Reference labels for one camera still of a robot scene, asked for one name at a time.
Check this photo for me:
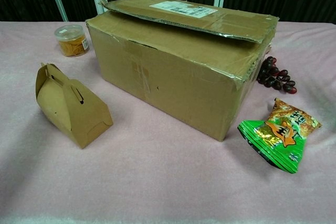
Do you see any small kraft paper gable box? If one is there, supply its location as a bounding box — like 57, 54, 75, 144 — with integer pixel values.
35, 62, 114, 150

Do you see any clear jar with orange contents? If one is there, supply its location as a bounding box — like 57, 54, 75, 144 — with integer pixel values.
54, 24, 90, 57

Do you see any bunch of dark red grapes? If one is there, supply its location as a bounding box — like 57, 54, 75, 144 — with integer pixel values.
256, 56, 298, 94

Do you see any green orange snack bag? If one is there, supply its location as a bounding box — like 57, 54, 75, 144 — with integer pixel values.
237, 97, 323, 175

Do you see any pink tablecloth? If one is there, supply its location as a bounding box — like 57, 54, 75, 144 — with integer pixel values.
0, 20, 336, 224

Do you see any large brown cardboard box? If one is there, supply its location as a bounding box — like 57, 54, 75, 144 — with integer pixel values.
85, 0, 280, 142

